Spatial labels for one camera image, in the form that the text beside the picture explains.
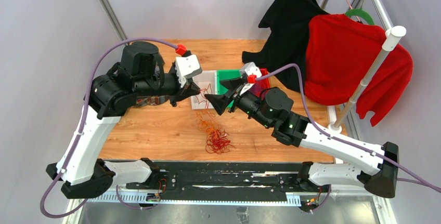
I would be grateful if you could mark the black t-shirt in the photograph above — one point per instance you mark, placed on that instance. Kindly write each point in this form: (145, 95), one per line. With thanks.
(288, 21)

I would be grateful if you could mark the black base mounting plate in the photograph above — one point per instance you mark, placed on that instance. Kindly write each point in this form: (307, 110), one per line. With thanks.
(227, 181)

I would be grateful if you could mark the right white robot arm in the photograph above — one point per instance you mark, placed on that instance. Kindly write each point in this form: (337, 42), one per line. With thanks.
(370, 166)

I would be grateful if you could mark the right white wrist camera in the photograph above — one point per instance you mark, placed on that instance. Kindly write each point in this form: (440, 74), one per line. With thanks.
(251, 72)

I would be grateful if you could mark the green plastic bin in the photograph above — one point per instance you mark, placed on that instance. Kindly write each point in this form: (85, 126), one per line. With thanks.
(225, 75)

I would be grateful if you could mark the green hanger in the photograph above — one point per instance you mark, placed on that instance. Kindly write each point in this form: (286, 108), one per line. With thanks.
(361, 14)

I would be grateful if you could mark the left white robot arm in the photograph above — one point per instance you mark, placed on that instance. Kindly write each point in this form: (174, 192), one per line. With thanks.
(139, 74)

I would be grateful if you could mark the white clothes rack pole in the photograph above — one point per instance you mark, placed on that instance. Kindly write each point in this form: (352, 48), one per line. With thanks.
(393, 37)

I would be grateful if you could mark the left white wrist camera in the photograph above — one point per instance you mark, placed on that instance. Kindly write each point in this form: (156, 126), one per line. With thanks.
(186, 68)

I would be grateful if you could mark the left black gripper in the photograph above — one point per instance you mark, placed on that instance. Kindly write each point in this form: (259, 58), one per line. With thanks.
(191, 90)

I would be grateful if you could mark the red plastic bin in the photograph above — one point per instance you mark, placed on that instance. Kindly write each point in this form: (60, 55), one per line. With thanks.
(259, 86)

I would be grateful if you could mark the plaid flannel shirt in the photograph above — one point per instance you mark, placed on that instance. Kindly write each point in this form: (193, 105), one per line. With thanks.
(150, 101)

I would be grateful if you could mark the metal rack top bar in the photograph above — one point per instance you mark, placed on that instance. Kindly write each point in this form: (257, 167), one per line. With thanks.
(377, 2)

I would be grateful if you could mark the red t-shirt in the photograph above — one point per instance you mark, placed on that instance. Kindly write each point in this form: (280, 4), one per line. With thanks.
(339, 53)

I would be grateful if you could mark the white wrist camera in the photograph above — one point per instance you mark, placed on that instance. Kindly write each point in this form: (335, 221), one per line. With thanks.
(186, 68)
(251, 72)

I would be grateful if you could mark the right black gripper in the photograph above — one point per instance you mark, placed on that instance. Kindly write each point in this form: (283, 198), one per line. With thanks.
(220, 102)

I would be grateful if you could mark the white plastic bin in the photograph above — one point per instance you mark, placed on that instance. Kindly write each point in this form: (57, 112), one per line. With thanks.
(207, 82)

